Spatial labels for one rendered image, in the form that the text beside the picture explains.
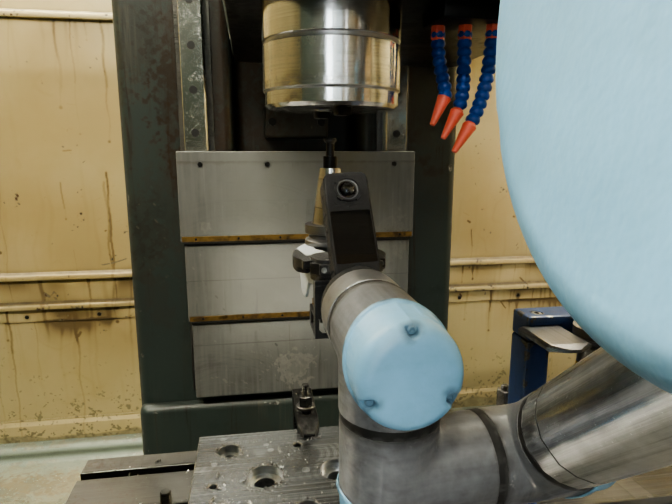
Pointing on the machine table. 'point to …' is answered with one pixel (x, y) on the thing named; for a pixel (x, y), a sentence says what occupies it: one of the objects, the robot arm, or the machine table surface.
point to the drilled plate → (320, 451)
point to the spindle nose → (331, 55)
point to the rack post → (526, 368)
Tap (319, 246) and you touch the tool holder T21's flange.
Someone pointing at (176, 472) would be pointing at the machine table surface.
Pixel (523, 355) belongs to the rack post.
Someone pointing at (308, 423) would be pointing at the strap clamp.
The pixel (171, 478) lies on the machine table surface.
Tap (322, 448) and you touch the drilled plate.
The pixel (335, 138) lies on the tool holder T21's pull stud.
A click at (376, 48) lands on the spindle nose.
